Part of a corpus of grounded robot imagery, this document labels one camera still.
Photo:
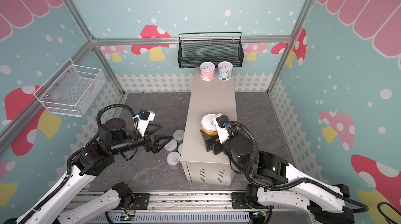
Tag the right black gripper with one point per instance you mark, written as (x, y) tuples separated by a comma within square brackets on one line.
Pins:
[(214, 144)]

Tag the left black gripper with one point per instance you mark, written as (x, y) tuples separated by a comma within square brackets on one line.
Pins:
[(155, 146)]

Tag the yellow label can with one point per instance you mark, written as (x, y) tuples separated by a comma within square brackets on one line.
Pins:
[(208, 125)]

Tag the pink label can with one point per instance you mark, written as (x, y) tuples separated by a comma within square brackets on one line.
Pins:
[(207, 71)]

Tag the blue label can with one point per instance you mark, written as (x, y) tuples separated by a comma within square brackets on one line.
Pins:
[(225, 70)]

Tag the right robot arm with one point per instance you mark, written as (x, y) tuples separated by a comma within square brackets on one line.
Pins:
[(274, 182)]

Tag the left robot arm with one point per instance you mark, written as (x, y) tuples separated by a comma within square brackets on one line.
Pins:
[(83, 166)]

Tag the beige metal cabinet counter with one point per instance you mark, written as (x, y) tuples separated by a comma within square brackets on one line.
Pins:
[(208, 99)]

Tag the can under stacked can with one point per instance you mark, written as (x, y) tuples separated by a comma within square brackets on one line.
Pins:
[(171, 146)]

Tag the green label can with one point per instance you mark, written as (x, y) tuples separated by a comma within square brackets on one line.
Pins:
[(178, 135)]

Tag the can beside cabinet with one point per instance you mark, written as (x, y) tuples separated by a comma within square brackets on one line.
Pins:
[(180, 147)]

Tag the pink front can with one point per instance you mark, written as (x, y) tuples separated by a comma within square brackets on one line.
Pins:
[(173, 160)]

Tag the green circuit board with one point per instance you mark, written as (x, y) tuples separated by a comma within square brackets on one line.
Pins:
[(127, 217)]

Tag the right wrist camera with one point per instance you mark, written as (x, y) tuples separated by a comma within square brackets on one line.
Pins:
[(221, 121)]

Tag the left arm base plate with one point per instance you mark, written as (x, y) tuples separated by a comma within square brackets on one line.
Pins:
[(139, 200)]

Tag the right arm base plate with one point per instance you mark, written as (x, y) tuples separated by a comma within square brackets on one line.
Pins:
[(238, 200)]

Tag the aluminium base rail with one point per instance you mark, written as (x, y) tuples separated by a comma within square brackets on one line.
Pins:
[(183, 207)]

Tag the black mesh wall basket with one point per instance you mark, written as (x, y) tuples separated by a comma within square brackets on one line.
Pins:
[(216, 47)]

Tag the white wire wall basket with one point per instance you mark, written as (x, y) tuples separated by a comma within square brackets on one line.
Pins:
[(71, 90)]

